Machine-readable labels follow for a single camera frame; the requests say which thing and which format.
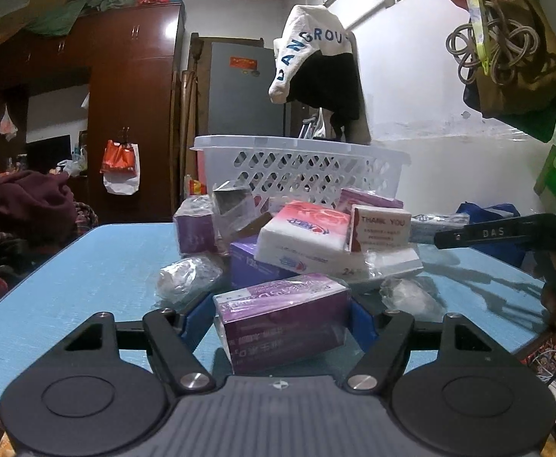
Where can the brown wooden wardrobe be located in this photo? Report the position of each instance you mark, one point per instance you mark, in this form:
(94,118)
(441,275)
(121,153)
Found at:
(125,85)

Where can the clear wrapped white bundle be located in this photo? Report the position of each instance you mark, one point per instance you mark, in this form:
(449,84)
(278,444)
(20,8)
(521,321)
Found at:
(408,295)
(187,278)

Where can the clear zip bag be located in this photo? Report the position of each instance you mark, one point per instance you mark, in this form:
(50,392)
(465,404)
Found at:
(394,262)

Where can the violet blue box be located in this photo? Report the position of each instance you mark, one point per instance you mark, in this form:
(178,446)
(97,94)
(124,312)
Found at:
(254,266)

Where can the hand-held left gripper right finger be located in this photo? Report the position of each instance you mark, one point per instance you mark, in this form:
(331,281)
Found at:
(357,323)

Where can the blue fabric bag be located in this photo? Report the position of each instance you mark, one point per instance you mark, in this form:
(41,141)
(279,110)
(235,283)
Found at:
(506,212)

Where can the white lettered hoodie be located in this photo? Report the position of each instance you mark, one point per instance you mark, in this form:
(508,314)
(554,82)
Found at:
(311,33)

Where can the white crumpled plastic bag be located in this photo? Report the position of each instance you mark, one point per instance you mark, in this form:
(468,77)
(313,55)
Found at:
(73,167)

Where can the light blue packet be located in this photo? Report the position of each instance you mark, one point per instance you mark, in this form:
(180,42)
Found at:
(432,228)

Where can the green cloth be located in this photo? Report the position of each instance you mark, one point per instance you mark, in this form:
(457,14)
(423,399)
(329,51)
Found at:
(63,19)

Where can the upright purple box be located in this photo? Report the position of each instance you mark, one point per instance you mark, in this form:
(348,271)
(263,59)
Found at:
(194,231)

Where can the person's right hand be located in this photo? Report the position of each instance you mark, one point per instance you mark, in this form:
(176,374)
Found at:
(554,302)

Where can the patterned pink cloth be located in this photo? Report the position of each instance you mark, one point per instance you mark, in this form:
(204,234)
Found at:
(86,219)

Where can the grey refrigerator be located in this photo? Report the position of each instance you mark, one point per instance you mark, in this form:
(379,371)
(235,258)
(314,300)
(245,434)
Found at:
(239,100)

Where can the white hanging plastic bag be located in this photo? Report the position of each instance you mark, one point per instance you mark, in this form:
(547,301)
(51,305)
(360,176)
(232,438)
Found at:
(7,123)

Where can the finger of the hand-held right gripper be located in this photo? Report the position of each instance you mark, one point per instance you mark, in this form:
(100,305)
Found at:
(489,233)

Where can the brown hanging bag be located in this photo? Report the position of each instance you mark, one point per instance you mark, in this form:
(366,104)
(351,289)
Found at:
(534,81)

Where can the maroon cloth pile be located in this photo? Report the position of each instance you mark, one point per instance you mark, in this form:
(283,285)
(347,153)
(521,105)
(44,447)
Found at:
(25,204)

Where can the pink white tissue pack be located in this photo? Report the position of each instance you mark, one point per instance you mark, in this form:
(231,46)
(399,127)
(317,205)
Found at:
(306,238)

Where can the purple white carton box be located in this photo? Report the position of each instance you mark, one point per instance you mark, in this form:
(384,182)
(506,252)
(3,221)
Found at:
(282,321)

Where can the pink purple box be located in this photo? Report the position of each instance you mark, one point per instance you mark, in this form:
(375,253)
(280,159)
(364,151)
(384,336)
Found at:
(368,197)

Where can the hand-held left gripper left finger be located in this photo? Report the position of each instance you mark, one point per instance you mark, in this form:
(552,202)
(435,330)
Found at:
(196,316)

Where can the white plastic lattice basket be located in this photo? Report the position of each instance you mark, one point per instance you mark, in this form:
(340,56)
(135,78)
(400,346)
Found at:
(306,166)

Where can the small white red box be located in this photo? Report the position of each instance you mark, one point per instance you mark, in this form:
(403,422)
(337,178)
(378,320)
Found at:
(380,228)

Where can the orange white plastic bag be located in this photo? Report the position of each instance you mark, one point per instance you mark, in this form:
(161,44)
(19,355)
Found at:
(120,164)

